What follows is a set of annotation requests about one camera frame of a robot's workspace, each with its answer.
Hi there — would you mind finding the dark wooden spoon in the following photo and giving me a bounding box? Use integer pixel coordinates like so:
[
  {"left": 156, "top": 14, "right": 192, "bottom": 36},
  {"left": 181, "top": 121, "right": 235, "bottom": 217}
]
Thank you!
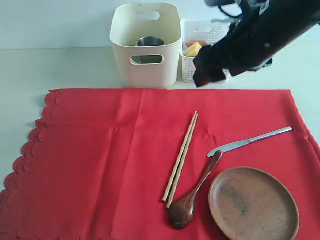
[{"left": 168, "top": 150, "right": 223, "bottom": 230}]

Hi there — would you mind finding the yellow cheese wedge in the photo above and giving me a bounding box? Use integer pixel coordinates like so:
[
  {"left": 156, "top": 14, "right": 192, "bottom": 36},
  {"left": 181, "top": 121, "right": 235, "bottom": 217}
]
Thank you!
[{"left": 184, "top": 43, "right": 202, "bottom": 57}]

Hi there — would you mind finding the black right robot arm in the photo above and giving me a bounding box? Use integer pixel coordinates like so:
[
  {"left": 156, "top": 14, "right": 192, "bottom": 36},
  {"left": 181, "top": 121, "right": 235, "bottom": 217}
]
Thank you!
[{"left": 193, "top": 0, "right": 320, "bottom": 87}]

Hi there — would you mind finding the round wooden plate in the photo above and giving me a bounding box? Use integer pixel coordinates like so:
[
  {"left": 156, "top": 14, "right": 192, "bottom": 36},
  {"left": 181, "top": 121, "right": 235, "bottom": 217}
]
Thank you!
[{"left": 208, "top": 166, "right": 300, "bottom": 240}]

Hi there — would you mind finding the red scalloped table cloth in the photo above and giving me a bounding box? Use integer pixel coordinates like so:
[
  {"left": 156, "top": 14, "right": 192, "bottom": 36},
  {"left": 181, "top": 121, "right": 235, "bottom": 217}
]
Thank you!
[{"left": 0, "top": 89, "right": 320, "bottom": 240}]

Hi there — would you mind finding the white perforated plastic basket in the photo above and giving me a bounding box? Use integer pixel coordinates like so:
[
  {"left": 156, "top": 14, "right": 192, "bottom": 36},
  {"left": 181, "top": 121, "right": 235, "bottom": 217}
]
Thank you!
[{"left": 180, "top": 19, "right": 231, "bottom": 83}]

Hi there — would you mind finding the stainless steel table knife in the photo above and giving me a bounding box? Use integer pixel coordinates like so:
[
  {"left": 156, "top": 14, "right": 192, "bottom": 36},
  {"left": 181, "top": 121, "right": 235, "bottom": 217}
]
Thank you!
[{"left": 207, "top": 126, "right": 293, "bottom": 158}]

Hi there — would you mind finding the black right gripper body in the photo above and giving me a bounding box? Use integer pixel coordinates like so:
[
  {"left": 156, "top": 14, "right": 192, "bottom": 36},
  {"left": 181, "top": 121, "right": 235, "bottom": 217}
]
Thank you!
[{"left": 193, "top": 0, "right": 320, "bottom": 87}]

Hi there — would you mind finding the wooden chopstick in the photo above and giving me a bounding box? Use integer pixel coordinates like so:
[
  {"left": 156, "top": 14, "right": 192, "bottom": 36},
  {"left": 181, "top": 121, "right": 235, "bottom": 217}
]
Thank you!
[
  {"left": 162, "top": 110, "right": 198, "bottom": 202},
  {"left": 166, "top": 113, "right": 199, "bottom": 209}
]

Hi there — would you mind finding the stainless steel cup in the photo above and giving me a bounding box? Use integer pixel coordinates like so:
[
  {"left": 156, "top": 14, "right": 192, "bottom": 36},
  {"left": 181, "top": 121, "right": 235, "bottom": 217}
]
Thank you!
[{"left": 137, "top": 36, "right": 165, "bottom": 64}]

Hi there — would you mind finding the cream plastic storage bin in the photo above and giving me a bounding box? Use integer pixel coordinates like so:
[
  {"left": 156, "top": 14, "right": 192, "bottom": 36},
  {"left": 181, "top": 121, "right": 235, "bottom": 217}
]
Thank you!
[{"left": 109, "top": 2, "right": 182, "bottom": 89}]

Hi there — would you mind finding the fried chicken nugget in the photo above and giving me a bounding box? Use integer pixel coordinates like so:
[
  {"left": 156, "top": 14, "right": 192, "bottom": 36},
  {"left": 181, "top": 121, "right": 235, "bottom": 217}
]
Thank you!
[{"left": 185, "top": 40, "right": 208, "bottom": 48}]

